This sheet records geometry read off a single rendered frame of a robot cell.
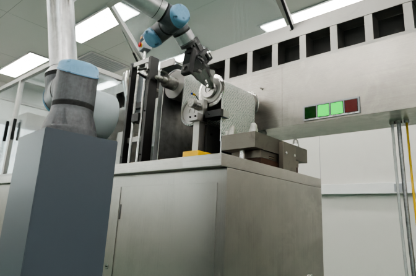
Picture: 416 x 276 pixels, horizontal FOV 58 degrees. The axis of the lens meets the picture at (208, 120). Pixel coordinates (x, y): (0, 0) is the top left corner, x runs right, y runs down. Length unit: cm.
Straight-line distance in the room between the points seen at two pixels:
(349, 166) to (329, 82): 248
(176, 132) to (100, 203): 93
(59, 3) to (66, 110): 42
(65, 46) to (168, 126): 75
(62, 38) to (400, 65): 123
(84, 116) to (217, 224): 49
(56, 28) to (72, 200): 58
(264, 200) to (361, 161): 286
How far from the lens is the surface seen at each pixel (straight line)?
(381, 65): 167
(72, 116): 107
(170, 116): 189
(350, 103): 165
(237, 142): 144
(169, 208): 131
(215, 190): 117
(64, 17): 134
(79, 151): 103
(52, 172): 100
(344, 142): 420
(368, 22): 177
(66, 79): 112
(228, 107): 162
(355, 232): 409
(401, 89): 161
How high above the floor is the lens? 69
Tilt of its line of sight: 15 degrees up
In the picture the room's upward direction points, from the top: 3 degrees clockwise
